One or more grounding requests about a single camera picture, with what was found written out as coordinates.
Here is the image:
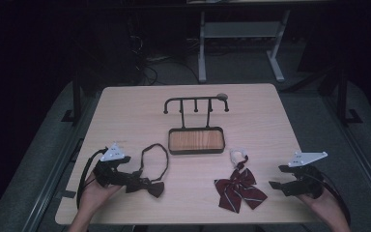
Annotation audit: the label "black upright stand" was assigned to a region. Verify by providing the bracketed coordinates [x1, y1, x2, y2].
[333, 66, 364, 126]
[61, 69, 85, 124]

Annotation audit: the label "white metal stand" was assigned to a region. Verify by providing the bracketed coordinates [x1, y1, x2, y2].
[197, 9, 292, 84]

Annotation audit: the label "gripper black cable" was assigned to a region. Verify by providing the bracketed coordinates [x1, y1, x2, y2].
[315, 170, 352, 226]
[75, 147, 109, 209]

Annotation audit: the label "person's right hand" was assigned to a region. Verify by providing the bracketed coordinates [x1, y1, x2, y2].
[298, 188, 344, 216]

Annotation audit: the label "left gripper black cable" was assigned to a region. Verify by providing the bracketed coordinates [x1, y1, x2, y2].
[75, 147, 109, 209]

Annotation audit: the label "person's left hand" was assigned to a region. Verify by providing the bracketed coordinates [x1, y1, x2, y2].
[79, 173, 124, 211]

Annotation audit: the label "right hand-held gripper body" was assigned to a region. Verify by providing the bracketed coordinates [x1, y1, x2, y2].
[288, 151, 328, 199]

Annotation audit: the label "black hook rack wooden base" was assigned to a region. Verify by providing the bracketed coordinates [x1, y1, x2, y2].
[162, 96, 230, 156]

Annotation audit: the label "red striped bow tie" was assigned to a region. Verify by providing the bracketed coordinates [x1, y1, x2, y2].
[214, 147, 269, 215]

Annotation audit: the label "black floor cables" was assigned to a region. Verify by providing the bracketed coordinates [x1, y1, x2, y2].
[128, 32, 201, 87]

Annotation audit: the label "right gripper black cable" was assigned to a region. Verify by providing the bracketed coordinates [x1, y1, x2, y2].
[315, 170, 352, 226]

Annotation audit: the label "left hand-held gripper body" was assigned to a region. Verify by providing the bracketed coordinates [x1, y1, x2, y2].
[92, 142, 126, 189]

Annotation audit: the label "plain dark bow tie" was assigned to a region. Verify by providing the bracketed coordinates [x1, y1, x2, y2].
[125, 142, 170, 199]

